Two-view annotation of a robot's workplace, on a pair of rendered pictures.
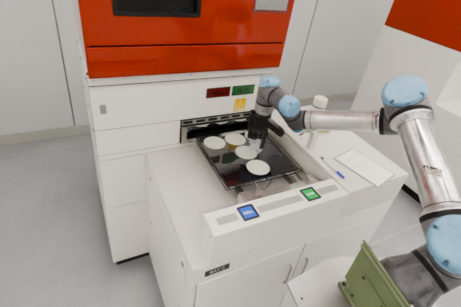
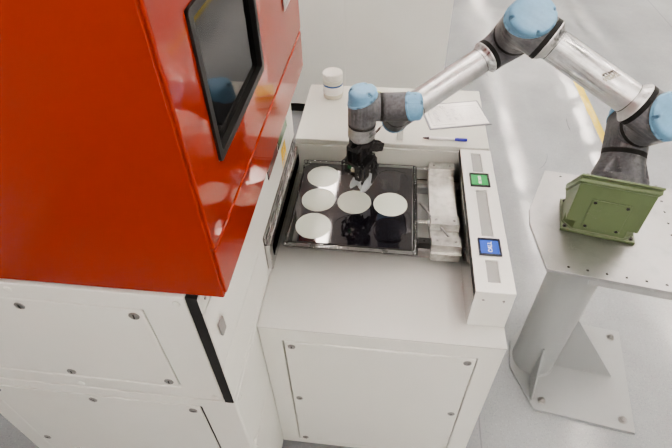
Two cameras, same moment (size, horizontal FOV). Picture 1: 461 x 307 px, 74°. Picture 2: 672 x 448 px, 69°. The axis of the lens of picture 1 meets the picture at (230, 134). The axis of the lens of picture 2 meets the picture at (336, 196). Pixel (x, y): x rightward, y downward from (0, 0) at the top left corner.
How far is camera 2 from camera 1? 95 cm
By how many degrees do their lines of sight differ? 41
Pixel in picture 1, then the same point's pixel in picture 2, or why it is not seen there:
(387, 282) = (627, 187)
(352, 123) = (468, 78)
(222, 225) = (501, 279)
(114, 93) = not seen: hidden behind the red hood
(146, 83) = not seen: hidden behind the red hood
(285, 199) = (477, 204)
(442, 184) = (626, 80)
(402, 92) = (537, 17)
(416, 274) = (634, 163)
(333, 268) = (541, 222)
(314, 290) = (562, 251)
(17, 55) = not seen: outside the picture
